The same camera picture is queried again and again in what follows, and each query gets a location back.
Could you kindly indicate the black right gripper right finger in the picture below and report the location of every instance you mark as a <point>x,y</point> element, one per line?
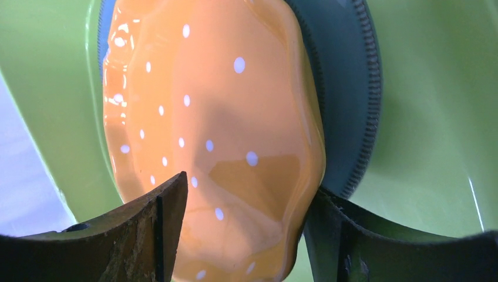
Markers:
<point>348,243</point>

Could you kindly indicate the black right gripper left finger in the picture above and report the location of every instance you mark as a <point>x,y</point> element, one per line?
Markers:
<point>137,241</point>

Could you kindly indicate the yellow polka dot plate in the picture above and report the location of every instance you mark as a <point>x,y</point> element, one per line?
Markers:
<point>221,90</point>

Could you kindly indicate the grey blue round plate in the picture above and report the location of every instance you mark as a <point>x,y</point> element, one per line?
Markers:
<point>340,42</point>

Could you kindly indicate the lime green plastic basin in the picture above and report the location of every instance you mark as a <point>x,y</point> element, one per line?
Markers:
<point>433,166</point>

